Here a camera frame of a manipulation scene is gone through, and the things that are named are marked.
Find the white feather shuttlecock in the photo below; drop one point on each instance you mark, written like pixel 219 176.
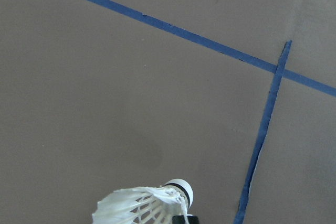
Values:
pixel 147 200

